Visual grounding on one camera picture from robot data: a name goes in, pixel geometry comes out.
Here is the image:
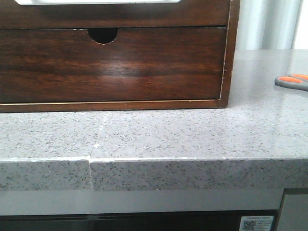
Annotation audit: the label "lower wooden drawer with notch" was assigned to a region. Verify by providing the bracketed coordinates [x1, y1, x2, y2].
[0, 27, 226, 103]

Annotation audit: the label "dark wooden drawer cabinet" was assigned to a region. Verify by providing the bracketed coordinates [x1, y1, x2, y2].
[0, 0, 240, 113]

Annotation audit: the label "grey cabinet door panel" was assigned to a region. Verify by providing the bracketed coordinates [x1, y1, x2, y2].
[276, 189, 308, 231]

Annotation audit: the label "grey orange handled scissors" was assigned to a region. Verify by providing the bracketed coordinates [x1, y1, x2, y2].
[274, 74, 308, 91]

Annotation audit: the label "white QR code sticker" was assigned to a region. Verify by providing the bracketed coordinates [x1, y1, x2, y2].
[239, 216, 274, 231]

